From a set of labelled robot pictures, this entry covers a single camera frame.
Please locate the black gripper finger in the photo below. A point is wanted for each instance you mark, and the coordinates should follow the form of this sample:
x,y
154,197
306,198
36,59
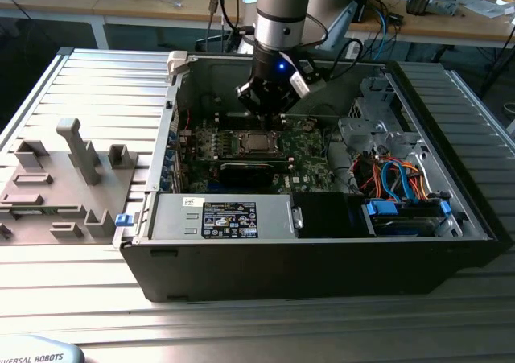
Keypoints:
x,y
247,95
287,103

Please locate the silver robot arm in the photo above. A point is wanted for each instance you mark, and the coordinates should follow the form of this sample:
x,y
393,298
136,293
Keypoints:
x,y
281,5

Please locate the silver coin battery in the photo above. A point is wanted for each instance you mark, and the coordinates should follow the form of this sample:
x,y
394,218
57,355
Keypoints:
x,y
307,126

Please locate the green motherboard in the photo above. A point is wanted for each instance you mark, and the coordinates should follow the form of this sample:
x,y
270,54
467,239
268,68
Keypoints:
x,y
311,166

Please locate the silver metal drive cage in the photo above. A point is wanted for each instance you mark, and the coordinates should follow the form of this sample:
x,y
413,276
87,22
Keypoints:
x,y
356,133

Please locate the beige case latch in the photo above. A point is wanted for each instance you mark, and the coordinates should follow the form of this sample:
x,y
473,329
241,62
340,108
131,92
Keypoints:
x,y
177,62

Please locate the black graphics card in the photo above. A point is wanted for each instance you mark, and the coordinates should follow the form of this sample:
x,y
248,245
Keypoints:
x,y
245,174

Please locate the black plastic shroud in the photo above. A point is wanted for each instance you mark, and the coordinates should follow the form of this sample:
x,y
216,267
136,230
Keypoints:
x,y
322,214

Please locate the hard disk in blue carrier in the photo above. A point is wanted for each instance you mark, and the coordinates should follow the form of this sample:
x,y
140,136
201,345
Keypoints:
x,y
382,210

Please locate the grey power supply unit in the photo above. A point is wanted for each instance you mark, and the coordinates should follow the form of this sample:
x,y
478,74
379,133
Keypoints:
x,y
173,218

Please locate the wooden desk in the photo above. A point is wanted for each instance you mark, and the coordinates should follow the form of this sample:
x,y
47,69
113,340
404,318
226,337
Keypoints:
x,y
120,7
442,27

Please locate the copper heatsink cooler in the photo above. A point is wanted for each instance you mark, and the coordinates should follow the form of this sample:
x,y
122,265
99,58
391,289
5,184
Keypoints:
x,y
420,2

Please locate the black PC case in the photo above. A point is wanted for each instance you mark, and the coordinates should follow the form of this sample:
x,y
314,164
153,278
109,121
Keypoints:
x,y
281,270

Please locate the blue case latch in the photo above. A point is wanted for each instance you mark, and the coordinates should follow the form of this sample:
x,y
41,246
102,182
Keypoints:
x,y
123,220

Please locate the grey parts rack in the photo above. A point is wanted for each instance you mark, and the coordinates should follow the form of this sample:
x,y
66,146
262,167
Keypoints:
x,y
60,202

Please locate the pale blue teach pendant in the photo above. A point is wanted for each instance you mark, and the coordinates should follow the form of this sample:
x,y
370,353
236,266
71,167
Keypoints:
x,y
40,351

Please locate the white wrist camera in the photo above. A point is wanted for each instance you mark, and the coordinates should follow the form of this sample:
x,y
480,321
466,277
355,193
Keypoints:
x,y
301,85

